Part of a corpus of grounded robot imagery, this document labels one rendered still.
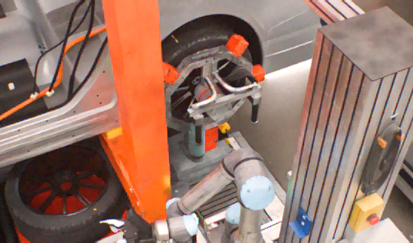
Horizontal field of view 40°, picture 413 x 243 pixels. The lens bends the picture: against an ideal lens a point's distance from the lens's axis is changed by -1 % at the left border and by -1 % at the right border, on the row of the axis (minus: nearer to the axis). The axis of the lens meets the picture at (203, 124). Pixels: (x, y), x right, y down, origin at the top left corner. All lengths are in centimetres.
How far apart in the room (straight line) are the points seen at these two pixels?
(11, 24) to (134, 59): 161
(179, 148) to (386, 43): 226
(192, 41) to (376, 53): 152
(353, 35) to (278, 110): 267
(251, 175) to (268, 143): 208
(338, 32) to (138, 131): 108
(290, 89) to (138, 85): 237
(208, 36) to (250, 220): 120
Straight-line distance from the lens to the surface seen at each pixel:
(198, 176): 362
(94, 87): 289
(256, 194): 194
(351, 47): 159
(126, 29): 204
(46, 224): 308
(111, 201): 310
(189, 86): 315
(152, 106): 233
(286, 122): 418
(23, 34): 357
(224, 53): 296
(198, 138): 294
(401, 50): 162
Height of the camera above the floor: 299
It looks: 46 degrees down
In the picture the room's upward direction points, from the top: straight up
